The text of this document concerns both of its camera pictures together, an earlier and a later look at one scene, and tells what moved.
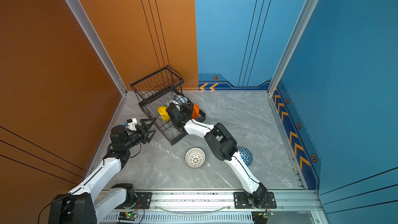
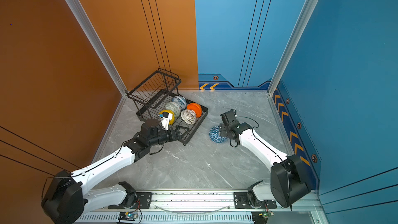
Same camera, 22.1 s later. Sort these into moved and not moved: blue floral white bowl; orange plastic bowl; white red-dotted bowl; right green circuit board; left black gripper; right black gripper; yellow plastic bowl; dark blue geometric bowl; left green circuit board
Moved: yellow plastic bowl; white red-dotted bowl; right black gripper; dark blue geometric bowl; left black gripper
Not moved: orange plastic bowl; right green circuit board; left green circuit board; blue floral white bowl
